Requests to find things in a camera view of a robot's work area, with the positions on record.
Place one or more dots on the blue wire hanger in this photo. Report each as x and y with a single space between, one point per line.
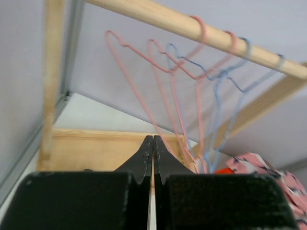
244 92
213 79

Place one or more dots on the wooden clothes rack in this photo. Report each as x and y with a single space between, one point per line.
157 15

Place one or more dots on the pink patterned shorts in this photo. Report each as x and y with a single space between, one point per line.
295 193

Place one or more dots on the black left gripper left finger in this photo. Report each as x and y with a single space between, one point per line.
85 200

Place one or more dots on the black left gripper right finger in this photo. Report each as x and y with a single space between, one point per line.
189 201

